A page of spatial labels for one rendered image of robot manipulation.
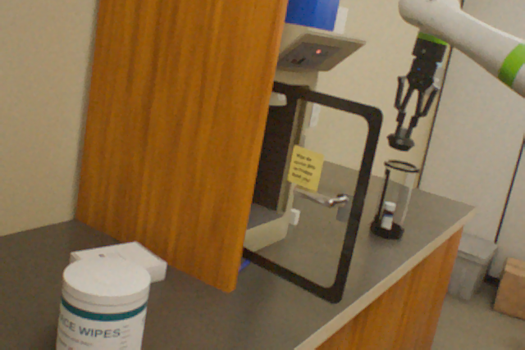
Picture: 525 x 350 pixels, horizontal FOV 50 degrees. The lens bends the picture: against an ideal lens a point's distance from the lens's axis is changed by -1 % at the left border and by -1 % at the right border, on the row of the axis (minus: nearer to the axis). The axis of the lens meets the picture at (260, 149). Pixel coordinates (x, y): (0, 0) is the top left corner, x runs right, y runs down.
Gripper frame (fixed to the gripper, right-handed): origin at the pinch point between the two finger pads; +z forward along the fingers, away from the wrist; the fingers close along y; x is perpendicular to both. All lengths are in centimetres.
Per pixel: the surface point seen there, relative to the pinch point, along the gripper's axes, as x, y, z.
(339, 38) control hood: 51, 4, -23
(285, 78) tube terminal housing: 53, 15, -10
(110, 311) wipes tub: 115, -3, 19
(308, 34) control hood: 65, 4, -23
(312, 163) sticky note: 69, -6, 1
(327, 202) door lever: 75, -14, 5
